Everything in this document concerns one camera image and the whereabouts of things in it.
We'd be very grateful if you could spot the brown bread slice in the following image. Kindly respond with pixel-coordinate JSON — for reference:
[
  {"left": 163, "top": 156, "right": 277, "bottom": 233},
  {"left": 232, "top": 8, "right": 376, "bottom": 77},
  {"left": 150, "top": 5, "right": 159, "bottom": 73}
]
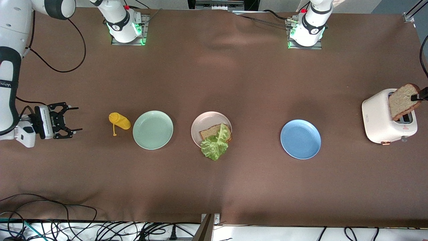
[
  {"left": 389, "top": 83, "right": 422, "bottom": 122},
  {"left": 200, "top": 124, "right": 232, "bottom": 142}
]

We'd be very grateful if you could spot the yellow mustard squeeze bottle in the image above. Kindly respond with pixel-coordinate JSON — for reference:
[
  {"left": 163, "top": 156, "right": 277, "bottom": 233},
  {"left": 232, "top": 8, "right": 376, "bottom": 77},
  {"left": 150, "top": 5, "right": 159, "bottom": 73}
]
[{"left": 108, "top": 112, "right": 131, "bottom": 137}]

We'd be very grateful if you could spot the green lettuce leaf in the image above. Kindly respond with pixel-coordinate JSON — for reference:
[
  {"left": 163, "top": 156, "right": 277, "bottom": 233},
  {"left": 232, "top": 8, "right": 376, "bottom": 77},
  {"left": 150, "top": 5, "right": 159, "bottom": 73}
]
[{"left": 201, "top": 124, "right": 229, "bottom": 161}]

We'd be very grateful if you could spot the green plate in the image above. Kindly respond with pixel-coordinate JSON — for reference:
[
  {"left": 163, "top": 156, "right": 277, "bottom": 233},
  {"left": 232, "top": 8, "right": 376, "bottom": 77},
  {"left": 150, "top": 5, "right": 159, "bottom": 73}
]
[{"left": 132, "top": 110, "right": 174, "bottom": 150}]

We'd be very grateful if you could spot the blue plate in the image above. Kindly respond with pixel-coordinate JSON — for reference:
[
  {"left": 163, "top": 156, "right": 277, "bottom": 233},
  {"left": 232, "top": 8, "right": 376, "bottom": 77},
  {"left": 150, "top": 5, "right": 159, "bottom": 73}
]
[{"left": 280, "top": 119, "right": 322, "bottom": 160}]

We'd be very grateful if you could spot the beige plate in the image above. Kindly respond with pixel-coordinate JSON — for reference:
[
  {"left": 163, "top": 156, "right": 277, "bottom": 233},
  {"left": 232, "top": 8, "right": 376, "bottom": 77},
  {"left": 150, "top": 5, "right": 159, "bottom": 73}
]
[{"left": 191, "top": 111, "right": 232, "bottom": 150}]

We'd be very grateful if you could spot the white toaster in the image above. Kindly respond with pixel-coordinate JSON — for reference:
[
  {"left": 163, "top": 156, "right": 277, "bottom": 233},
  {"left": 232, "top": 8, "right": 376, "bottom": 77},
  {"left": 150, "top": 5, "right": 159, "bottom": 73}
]
[{"left": 362, "top": 88, "right": 418, "bottom": 145}]

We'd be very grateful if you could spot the brown table cloth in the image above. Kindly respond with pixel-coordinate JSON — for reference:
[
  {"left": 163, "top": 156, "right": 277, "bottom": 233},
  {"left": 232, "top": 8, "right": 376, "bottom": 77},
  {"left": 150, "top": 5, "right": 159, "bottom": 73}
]
[{"left": 0, "top": 6, "right": 428, "bottom": 229}]

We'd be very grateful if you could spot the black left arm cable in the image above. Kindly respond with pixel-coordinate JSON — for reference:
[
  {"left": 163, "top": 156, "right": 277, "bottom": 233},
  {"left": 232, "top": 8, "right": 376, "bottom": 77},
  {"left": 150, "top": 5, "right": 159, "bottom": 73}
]
[{"left": 420, "top": 35, "right": 428, "bottom": 79}]

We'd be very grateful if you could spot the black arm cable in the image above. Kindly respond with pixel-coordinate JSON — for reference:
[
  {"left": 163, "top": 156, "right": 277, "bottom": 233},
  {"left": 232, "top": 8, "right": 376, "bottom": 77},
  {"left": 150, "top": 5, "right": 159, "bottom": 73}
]
[
  {"left": 15, "top": 18, "right": 87, "bottom": 112},
  {"left": 420, "top": 35, "right": 428, "bottom": 79}
]

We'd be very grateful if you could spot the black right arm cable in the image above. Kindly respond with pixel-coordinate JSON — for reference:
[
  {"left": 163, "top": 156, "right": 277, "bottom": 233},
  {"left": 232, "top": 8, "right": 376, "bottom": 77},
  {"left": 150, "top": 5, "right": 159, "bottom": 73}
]
[{"left": 15, "top": 18, "right": 87, "bottom": 112}]

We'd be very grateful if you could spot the aluminium frame profile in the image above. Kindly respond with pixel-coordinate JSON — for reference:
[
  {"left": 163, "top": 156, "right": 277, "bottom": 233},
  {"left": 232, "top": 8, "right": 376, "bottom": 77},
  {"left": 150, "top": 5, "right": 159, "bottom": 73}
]
[{"left": 403, "top": 0, "right": 428, "bottom": 23}]

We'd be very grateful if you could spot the long black looped cable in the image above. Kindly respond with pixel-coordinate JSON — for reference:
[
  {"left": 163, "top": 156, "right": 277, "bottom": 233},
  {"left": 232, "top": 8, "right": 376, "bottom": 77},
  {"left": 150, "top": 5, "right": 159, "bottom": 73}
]
[{"left": 0, "top": 193, "right": 98, "bottom": 235}]

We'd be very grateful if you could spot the teal cable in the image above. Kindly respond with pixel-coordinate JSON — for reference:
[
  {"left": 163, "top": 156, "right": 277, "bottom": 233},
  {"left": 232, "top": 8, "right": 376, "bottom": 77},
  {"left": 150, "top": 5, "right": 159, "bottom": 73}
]
[{"left": 0, "top": 218, "right": 45, "bottom": 241}]

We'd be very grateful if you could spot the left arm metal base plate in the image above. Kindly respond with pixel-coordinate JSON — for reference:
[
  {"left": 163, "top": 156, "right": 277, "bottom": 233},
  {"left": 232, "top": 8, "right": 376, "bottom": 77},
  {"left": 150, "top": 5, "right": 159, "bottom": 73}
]
[{"left": 287, "top": 18, "right": 323, "bottom": 50}]

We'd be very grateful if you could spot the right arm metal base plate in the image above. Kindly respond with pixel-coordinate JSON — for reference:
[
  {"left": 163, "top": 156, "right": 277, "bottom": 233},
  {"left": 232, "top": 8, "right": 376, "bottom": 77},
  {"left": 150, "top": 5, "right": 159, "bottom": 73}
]
[{"left": 111, "top": 14, "right": 150, "bottom": 46}]

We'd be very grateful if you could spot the short black looped cable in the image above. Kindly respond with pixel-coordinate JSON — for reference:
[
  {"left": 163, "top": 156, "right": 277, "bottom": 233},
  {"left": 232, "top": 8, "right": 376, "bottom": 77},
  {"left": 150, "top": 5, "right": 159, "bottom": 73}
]
[{"left": 344, "top": 227, "right": 380, "bottom": 241}]

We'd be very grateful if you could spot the aluminium camera pole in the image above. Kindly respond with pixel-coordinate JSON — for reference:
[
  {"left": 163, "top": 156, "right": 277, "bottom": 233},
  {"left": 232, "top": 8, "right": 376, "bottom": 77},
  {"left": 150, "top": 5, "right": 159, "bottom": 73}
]
[{"left": 192, "top": 213, "right": 221, "bottom": 241}]

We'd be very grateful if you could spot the black base cable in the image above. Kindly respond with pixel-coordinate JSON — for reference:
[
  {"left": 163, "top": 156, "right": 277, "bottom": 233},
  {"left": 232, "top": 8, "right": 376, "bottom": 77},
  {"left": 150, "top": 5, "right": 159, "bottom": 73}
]
[{"left": 232, "top": 10, "right": 293, "bottom": 27}]

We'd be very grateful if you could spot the black equipment frame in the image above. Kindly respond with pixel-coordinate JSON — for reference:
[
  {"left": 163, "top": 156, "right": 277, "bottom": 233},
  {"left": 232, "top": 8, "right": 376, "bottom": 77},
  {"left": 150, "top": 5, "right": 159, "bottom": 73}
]
[{"left": 187, "top": 0, "right": 260, "bottom": 12}]

